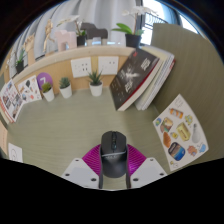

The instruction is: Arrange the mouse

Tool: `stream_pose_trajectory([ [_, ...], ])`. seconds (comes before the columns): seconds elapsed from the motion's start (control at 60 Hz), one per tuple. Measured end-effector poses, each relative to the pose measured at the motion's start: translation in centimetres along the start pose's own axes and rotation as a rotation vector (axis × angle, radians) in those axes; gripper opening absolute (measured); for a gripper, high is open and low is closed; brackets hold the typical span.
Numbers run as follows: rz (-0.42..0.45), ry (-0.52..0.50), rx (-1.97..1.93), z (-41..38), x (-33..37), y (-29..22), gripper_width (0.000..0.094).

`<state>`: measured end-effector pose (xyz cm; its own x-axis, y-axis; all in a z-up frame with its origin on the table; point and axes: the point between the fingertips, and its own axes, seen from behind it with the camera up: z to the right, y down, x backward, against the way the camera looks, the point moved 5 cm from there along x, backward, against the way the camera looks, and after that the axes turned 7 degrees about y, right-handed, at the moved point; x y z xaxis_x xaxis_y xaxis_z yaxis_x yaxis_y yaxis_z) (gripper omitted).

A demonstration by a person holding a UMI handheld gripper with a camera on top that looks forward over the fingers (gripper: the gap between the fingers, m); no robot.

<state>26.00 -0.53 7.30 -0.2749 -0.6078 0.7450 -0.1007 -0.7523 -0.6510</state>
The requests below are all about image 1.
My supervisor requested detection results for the black horse figurine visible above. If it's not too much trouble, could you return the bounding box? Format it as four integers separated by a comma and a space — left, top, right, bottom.
79, 22, 109, 46

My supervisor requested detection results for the white sheet with colourful stickers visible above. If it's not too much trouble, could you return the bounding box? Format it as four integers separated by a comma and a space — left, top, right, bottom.
152, 93, 210, 172

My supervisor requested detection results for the small succulent in white pot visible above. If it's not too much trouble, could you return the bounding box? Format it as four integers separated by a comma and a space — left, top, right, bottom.
41, 81, 55, 103
87, 69, 104, 98
58, 76, 73, 99

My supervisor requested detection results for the white orchid in black pot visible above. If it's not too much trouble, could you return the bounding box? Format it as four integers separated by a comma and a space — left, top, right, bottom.
6, 46, 28, 75
111, 5, 158, 49
55, 14, 89, 47

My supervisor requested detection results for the round purple number sign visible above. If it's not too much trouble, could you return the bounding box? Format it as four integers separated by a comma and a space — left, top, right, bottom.
35, 72, 53, 91

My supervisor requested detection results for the window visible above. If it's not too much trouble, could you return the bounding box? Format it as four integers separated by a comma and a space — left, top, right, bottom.
139, 0, 175, 46

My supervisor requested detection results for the white printed mouse pad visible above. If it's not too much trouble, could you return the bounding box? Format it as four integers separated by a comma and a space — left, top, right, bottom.
7, 142, 24, 164

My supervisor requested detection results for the black computer mouse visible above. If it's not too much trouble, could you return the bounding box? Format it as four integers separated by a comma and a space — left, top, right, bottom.
99, 130, 128, 179

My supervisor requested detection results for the pink horse figurine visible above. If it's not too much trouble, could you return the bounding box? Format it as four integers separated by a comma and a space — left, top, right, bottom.
54, 29, 78, 52

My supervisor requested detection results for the white wall socket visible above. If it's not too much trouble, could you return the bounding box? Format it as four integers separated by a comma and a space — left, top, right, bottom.
70, 56, 93, 79
97, 55, 120, 76

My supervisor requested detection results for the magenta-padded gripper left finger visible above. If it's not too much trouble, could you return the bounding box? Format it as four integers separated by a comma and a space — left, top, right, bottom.
60, 143, 104, 190

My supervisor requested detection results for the black book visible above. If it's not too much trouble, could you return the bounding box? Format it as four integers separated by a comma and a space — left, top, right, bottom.
109, 47, 160, 112

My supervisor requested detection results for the grey curtain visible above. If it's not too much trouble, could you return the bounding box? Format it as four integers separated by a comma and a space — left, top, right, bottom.
9, 0, 139, 68

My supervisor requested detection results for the white card with stickers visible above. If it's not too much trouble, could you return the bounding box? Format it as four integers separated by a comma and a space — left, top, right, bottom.
17, 74, 43, 104

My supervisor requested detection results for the wooden hand model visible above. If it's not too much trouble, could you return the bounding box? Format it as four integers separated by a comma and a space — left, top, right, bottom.
23, 33, 36, 66

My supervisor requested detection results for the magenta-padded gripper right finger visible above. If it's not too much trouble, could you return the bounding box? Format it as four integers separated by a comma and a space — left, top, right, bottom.
125, 143, 168, 190

